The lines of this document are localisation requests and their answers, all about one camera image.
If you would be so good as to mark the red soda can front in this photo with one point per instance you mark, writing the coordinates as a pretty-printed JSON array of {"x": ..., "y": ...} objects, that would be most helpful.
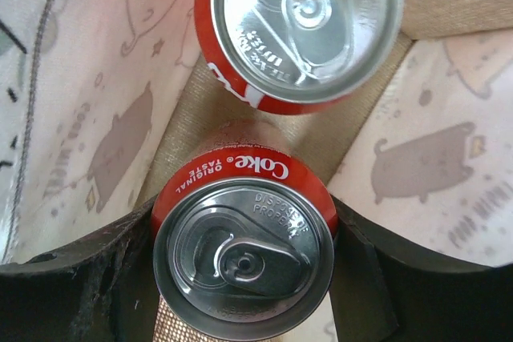
[{"x": 244, "y": 236}]

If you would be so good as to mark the red soda can rear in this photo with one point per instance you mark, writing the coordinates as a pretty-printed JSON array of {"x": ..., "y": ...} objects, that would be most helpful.
[{"x": 293, "y": 57}]

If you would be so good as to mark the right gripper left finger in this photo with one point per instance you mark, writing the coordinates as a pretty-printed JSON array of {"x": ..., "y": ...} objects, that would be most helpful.
[{"x": 98, "y": 288}]

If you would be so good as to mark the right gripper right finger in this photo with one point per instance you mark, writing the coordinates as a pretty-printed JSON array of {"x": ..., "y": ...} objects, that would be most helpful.
[{"x": 387, "y": 288}]

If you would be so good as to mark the red soda can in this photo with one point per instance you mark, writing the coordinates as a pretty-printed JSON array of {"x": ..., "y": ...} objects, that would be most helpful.
[
  {"x": 293, "y": 57},
  {"x": 244, "y": 236}
]

